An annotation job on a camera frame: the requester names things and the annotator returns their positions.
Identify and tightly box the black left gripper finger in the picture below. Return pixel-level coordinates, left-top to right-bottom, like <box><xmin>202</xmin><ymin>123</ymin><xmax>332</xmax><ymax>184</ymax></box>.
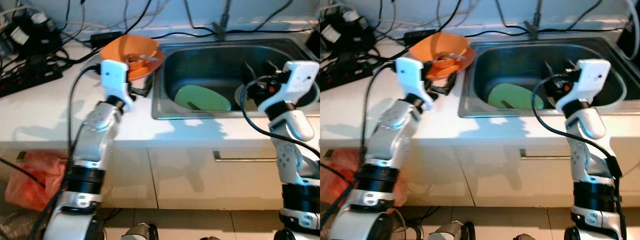
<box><xmin>434</xmin><ymin>74</ymin><xmax>457</xmax><ymax>96</ymax></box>
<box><xmin>135</xmin><ymin>80</ymin><xmax>154</xmax><ymax>99</ymax></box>

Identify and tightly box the orange plastic bowl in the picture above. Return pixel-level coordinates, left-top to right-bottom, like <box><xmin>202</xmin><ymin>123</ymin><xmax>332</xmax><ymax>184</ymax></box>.
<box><xmin>408</xmin><ymin>32</ymin><xmax>471</xmax><ymax>68</ymax></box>
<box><xmin>99</xmin><ymin>34</ymin><xmax>160</xmax><ymax>72</ymax></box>

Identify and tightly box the white kitchen cabinet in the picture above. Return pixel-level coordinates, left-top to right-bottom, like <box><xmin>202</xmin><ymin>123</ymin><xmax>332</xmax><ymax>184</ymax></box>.
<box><xmin>320</xmin><ymin>140</ymin><xmax>640</xmax><ymax>208</ymax></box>
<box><xmin>0</xmin><ymin>141</ymin><xmax>321</xmax><ymax>212</ymax></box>

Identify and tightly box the stainless steel sink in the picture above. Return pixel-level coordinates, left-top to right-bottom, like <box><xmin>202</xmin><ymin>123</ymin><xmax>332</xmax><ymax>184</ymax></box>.
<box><xmin>457</xmin><ymin>36</ymin><xmax>628</xmax><ymax>119</ymax></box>
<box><xmin>151</xmin><ymin>39</ymin><xmax>321</xmax><ymax>121</ymax></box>

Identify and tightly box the green plastic plate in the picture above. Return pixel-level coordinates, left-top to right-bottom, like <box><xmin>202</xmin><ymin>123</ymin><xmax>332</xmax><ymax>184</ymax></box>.
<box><xmin>487</xmin><ymin>83</ymin><xmax>545</xmax><ymax>111</ymax></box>
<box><xmin>174</xmin><ymin>84</ymin><xmax>232</xmax><ymax>112</ymax></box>

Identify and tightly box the metal faucet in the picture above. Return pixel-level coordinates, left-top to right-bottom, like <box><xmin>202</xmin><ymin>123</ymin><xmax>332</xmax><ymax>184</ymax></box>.
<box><xmin>524</xmin><ymin>0</ymin><xmax>544</xmax><ymax>40</ymax></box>
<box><xmin>212</xmin><ymin>0</ymin><xmax>232</xmax><ymax>42</ymax></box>

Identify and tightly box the black power adapter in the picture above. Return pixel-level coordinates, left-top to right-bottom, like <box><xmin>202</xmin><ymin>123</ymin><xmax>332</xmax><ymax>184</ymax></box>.
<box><xmin>90</xmin><ymin>31</ymin><xmax>124</xmax><ymax>49</ymax></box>
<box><xmin>403</xmin><ymin>28</ymin><xmax>437</xmax><ymax>44</ymax></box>

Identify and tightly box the black appliance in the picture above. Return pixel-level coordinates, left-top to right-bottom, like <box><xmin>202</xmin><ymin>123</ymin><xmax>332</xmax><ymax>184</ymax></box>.
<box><xmin>617</xmin><ymin>19</ymin><xmax>640</xmax><ymax>63</ymax></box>

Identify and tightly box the black power strip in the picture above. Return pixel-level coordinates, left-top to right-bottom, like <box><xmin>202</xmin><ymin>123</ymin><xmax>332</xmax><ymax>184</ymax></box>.
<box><xmin>320</xmin><ymin>59</ymin><xmax>374</xmax><ymax>92</ymax></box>
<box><xmin>0</xmin><ymin>64</ymin><xmax>64</xmax><ymax>99</ymax></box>

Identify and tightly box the black charger with white label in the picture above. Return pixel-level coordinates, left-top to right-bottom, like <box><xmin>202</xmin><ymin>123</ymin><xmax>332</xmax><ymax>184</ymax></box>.
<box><xmin>320</xmin><ymin>4</ymin><xmax>377</xmax><ymax>52</ymax></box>
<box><xmin>0</xmin><ymin>9</ymin><xmax>64</xmax><ymax>62</ymax></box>

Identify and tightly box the red plastic bag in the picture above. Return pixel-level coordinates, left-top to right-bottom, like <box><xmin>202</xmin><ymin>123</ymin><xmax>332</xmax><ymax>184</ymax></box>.
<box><xmin>320</xmin><ymin>147</ymin><xmax>408</xmax><ymax>207</ymax></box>
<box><xmin>4</xmin><ymin>149</ymin><xmax>69</xmax><ymax>211</ymax></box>

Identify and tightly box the robot left leg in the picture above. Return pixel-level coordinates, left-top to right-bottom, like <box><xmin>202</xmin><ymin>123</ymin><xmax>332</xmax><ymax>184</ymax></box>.
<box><xmin>429</xmin><ymin>220</ymin><xmax>477</xmax><ymax>240</ymax></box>
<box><xmin>121</xmin><ymin>222</ymin><xmax>160</xmax><ymax>240</ymax></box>

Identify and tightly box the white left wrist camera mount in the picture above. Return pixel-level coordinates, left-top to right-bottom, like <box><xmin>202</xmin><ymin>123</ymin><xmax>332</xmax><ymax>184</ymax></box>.
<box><xmin>395</xmin><ymin>57</ymin><xmax>434</xmax><ymax>111</ymax></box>
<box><xmin>100</xmin><ymin>59</ymin><xmax>135</xmax><ymax>112</ymax></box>

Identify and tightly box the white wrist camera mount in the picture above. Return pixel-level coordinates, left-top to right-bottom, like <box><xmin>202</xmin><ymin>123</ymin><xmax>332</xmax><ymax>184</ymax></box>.
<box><xmin>556</xmin><ymin>58</ymin><xmax>612</xmax><ymax>111</ymax></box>
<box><xmin>395</xmin><ymin>57</ymin><xmax>434</xmax><ymax>111</ymax></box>
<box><xmin>259</xmin><ymin>60</ymin><xmax>320</xmax><ymax>112</ymax></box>
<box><xmin>100</xmin><ymin>59</ymin><xmax>135</xmax><ymax>112</ymax></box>

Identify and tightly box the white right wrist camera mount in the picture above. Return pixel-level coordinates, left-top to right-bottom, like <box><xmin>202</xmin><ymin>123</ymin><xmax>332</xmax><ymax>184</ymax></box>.
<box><xmin>556</xmin><ymin>58</ymin><xmax>612</xmax><ymax>111</ymax></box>
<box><xmin>259</xmin><ymin>60</ymin><xmax>320</xmax><ymax>112</ymax></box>

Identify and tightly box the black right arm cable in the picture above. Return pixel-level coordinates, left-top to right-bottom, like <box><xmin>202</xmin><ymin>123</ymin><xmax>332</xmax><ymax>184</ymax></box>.
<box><xmin>239</xmin><ymin>75</ymin><xmax>321</xmax><ymax>160</ymax></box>
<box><xmin>531</xmin><ymin>73</ymin><xmax>623</xmax><ymax>178</ymax></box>

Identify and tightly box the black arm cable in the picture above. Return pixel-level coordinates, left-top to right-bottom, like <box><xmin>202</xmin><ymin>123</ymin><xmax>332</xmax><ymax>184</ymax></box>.
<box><xmin>239</xmin><ymin>75</ymin><xmax>321</xmax><ymax>160</ymax></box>
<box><xmin>320</xmin><ymin>62</ymin><xmax>398</xmax><ymax>231</ymax></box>
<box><xmin>531</xmin><ymin>73</ymin><xmax>623</xmax><ymax>178</ymax></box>
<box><xmin>30</xmin><ymin>64</ymin><xmax>103</xmax><ymax>240</ymax></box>

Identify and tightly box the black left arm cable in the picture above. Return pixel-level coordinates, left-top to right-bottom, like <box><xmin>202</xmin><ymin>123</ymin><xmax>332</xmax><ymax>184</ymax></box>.
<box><xmin>320</xmin><ymin>62</ymin><xmax>398</xmax><ymax>231</ymax></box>
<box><xmin>30</xmin><ymin>64</ymin><xmax>103</xmax><ymax>240</ymax></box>

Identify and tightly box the long black counter cable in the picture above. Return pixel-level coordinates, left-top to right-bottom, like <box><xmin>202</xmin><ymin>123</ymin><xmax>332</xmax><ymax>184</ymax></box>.
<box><xmin>150</xmin><ymin>27</ymin><xmax>313</xmax><ymax>42</ymax></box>
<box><xmin>462</xmin><ymin>25</ymin><xmax>621</xmax><ymax>40</ymax></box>

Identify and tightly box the long metal drawer handle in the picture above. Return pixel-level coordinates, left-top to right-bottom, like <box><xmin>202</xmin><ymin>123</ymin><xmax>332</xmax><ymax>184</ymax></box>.
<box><xmin>520</xmin><ymin>148</ymin><xmax>577</xmax><ymax>161</ymax></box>
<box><xmin>213</xmin><ymin>151</ymin><xmax>282</xmax><ymax>164</ymax></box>

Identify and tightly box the wire guard floor fan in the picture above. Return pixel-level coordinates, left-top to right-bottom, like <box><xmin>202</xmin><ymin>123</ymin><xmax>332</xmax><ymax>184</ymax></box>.
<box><xmin>0</xmin><ymin>210</ymin><xmax>47</xmax><ymax>240</ymax></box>
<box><xmin>320</xmin><ymin>207</ymin><xmax>422</xmax><ymax>240</ymax></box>

